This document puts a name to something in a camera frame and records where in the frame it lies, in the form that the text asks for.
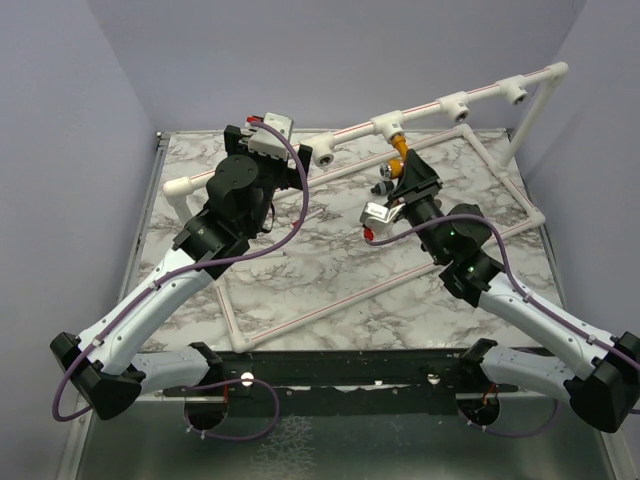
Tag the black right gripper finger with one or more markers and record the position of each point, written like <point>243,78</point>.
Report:
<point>418,175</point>
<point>403,191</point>

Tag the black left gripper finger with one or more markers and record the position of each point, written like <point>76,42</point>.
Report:
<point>305,155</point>
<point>235,141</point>

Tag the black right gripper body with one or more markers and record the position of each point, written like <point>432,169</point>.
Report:
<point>421,208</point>

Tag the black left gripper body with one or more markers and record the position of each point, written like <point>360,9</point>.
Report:
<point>276,174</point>

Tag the orange water faucet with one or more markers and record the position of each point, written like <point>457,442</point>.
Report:
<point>393,168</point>

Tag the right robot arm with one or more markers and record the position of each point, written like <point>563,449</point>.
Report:
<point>595,372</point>

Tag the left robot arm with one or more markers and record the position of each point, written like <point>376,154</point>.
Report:
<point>104,362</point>

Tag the small black knob fitting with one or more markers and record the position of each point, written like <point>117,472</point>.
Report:
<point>382,188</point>

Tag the red capped white marker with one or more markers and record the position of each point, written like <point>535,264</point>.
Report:
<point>308,217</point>

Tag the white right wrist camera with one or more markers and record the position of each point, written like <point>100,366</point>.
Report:
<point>377,219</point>

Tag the white pipe frame with tees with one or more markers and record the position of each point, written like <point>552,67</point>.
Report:
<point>325,287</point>

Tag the black table front rail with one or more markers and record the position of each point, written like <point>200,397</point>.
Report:
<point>341,383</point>

